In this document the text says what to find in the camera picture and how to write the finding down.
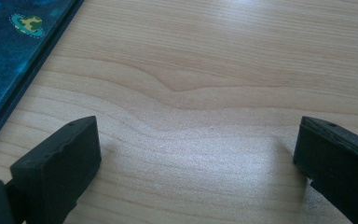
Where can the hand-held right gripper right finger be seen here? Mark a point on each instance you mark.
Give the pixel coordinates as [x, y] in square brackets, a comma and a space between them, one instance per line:
[338, 165]

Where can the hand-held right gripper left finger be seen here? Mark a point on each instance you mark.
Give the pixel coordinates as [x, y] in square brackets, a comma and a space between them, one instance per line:
[59, 168]

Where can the blue space picture book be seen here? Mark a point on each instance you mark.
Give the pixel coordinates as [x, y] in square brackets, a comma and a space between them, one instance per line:
[6, 62]

